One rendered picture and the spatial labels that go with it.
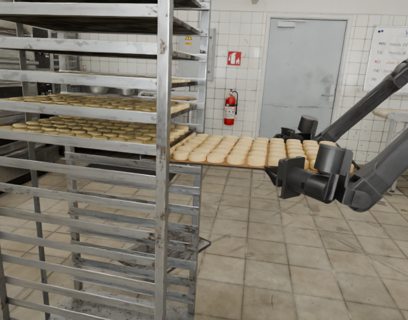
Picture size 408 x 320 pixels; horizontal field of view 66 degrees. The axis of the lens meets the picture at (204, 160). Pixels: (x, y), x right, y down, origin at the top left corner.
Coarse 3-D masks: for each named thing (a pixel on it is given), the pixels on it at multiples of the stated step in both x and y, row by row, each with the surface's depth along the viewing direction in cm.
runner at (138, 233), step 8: (0, 208) 106; (8, 208) 105; (8, 216) 106; (16, 216) 105; (24, 216) 105; (32, 216) 104; (40, 216) 103; (48, 216) 102; (56, 216) 102; (56, 224) 102; (64, 224) 102; (72, 224) 101; (80, 224) 100; (88, 224) 100; (96, 224) 99; (104, 224) 98; (104, 232) 99; (112, 232) 98; (120, 232) 98; (128, 232) 97; (136, 232) 97; (144, 232) 96; (152, 232) 95; (152, 240) 96; (168, 240) 96
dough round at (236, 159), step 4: (228, 156) 89; (232, 156) 88; (236, 156) 89; (240, 156) 89; (244, 156) 90; (228, 160) 88; (232, 160) 87; (236, 160) 87; (240, 160) 87; (244, 160) 88; (236, 164) 88
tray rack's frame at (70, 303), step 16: (16, 0) 108; (64, 32) 131; (64, 64) 133; (32, 144) 123; (32, 176) 125; (0, 256) 111; (80, 256) 161; (0, 272) 111; (0, 288) 112; (80, 288) 164; (0, 304) 113; (48, 304) 143; (64, 304) 153; (80, 304) 154; (96, 304) 154; (144, 304) 156
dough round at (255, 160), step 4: (248, 156) 89; (252, 156) 89; (256, 156) 89; (260, 156) 89; (248, 160) 87; (252, 160) 86; (256, 160) 86; (260, 160) 86; (264, 160) 87; (248, 164) 88; (252, 164) 86; (256, 164) 86; (260, 164) 86; (264, 164) 87
